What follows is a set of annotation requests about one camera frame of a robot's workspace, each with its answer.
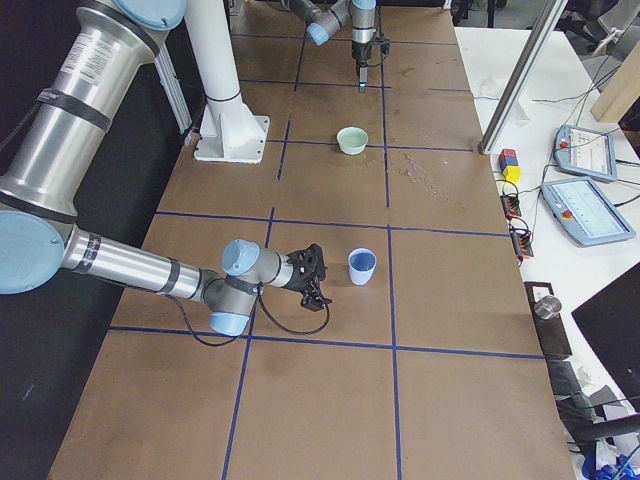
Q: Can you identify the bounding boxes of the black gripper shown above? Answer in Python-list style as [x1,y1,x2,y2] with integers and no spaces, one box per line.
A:
[351,42,390,93]
[286,243,332,312]

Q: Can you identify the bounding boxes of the blue plastic cup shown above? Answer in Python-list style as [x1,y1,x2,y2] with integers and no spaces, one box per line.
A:
[347,247,377,286]

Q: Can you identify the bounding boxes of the mint green bowl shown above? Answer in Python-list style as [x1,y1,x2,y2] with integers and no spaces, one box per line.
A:
[336,126,369,155]

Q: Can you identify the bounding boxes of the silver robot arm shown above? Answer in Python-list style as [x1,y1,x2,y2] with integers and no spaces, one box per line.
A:
[1,1,187,342]
[280,0,390,93]

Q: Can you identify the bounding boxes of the red blue yellow blocks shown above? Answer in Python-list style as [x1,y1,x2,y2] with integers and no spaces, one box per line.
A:
[498,148,521,184]

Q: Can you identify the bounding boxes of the far grey teach pendant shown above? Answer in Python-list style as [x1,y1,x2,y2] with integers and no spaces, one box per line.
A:
[553,125,617,182]

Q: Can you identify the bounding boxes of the grey teach pendant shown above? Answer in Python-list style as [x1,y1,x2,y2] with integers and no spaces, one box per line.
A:
[541,177,636,247]
[553,125,617,182]

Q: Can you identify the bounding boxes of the stainless steel tumbler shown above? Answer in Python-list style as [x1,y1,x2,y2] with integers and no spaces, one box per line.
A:
[534,295,562,320]

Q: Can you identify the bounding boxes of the near grey teach pendant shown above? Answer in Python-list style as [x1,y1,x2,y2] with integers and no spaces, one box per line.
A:
[541,177,636,247]

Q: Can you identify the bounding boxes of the black computer monitor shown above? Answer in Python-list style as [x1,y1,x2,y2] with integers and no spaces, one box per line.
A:
[572,266,639,408]

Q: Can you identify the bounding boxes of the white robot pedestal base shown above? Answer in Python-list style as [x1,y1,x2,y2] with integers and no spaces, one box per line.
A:
[185,0,270,164]

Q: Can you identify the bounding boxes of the aluminium frame post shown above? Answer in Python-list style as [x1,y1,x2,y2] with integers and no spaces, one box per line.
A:
[478,0,568,154]

